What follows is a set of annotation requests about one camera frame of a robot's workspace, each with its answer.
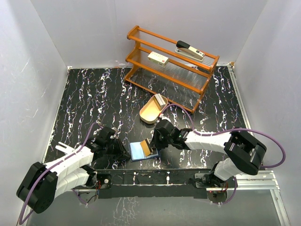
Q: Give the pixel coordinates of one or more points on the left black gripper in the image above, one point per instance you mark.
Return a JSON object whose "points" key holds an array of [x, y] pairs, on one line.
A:
{"points": [[122, 153]]}

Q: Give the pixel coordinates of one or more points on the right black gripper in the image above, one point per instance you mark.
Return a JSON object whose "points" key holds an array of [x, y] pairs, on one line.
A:
{"points": [[155, 143]]}

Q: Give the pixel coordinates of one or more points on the gold brown credit card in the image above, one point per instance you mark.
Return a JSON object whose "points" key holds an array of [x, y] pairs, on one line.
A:
{"points": [[145, 145]]}

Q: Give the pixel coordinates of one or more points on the blue card holder wallet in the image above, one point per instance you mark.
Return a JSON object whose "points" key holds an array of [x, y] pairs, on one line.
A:
{"points": [[137, 153]]}

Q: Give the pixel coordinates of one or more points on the stack of credit cards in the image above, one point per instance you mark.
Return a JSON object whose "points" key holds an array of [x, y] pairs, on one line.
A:
{"points": [[160, 100]]}

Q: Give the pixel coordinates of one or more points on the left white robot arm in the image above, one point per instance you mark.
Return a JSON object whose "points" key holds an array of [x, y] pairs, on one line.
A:
{"points": [[45, 181]]}

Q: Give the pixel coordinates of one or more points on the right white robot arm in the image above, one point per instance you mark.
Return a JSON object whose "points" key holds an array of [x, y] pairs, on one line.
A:
{"points": [[244, 152]]}

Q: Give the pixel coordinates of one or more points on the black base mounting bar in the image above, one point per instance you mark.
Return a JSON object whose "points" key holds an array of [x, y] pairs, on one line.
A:
{"points": [[158, 183]]}

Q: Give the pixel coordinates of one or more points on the orange wooden three-tier rack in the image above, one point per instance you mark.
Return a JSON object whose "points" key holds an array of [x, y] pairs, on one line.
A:
{"points": [[183, 80]]}

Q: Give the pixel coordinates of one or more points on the white staples box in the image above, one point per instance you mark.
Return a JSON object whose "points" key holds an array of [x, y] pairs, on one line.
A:
{"points": [[158, 58]]}

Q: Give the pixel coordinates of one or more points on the black and beige stapler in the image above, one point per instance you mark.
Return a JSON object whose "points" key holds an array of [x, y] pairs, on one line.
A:
{"points": [[187, 50]]}

